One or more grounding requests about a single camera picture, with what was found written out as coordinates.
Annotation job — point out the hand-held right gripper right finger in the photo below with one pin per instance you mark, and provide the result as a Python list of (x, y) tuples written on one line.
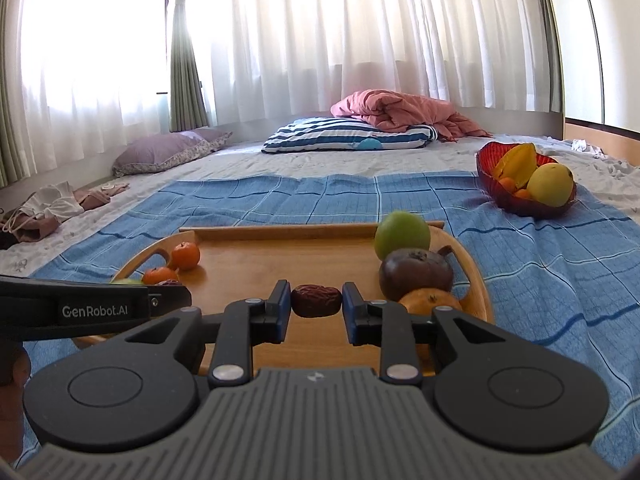
[(350, 310)]

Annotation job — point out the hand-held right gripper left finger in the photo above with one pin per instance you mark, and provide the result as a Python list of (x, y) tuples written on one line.
[(284, 305)]

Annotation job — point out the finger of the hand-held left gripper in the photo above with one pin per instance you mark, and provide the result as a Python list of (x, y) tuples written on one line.
[(167, 300)]

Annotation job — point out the dried red date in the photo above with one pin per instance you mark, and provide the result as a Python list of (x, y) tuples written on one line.
[(316, 301), (170, 283)]

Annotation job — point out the bright orange tangerine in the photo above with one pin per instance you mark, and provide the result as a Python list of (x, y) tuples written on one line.
[(186, 256), (160, 276)]

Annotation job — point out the wooden serving tray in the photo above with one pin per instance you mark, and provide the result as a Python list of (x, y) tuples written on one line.
[(325, 260)]

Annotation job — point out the dark brown round fruit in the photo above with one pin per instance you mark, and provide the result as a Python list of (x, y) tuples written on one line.
[(415, 275)]

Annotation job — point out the green apple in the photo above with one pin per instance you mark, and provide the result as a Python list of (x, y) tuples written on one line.
[(400, 235)]

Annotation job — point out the person's left forearm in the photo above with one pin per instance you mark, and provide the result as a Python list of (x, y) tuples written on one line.
[(10, 425)]

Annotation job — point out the person's left hand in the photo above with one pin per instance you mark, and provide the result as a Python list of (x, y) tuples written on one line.
[(14, 362)]

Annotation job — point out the dull orange citrus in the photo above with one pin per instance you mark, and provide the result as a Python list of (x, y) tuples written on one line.
[(425, 300)]

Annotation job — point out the brown garment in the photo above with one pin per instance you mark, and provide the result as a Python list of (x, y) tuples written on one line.
[(35, 227)]

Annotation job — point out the white garment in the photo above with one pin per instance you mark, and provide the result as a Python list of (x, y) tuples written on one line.
[(52, 202)]

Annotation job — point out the pale floral bed sheet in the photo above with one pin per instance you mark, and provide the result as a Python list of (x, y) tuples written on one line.
[(250, 165)]

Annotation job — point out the purple pillow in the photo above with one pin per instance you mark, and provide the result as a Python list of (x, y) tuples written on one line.
[(170, 152)]

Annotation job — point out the blue white striped pillow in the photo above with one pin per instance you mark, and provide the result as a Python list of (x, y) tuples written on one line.
[(325, 135)]

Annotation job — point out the blue checked blanket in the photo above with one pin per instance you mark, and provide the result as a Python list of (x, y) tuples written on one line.
[(525, 270)]

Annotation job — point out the red glass bowl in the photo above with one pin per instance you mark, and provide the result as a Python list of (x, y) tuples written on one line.
[(505, 205)]

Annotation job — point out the small orange kumquat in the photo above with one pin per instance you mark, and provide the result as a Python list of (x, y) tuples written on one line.
[(523, 194), (507, 184)]

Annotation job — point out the pink crumpled blanket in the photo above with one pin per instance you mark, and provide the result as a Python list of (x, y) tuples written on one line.
[(400, 107)]

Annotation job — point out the green curtain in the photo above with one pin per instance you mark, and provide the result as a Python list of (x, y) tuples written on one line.
[(187, 60), (10, 110), (551, 40)]

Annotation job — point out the yellow starfruit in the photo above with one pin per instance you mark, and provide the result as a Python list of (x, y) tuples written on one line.
[(517, 165)]

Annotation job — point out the white sheer curtain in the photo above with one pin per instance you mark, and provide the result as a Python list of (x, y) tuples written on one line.
[(375, 25), (90, 60)]

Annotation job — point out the white crumpled cloth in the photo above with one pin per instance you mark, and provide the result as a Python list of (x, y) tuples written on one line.
[(595, 149)]

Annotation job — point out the wooden side panel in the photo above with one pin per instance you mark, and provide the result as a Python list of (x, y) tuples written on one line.
[(605, 137)]

